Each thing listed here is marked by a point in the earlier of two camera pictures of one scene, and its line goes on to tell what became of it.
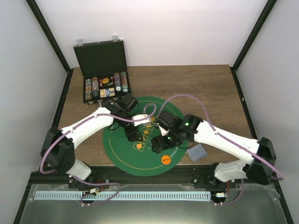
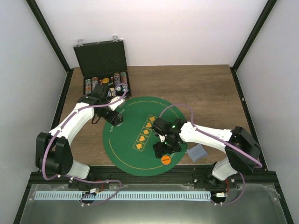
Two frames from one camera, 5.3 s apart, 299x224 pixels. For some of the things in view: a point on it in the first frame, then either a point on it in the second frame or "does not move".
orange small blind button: x=166 y=159 does not move
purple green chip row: x=118 y=87 does not move
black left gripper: x=132 y=137 to x=116 y=121
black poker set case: x=104 y=69 does not move
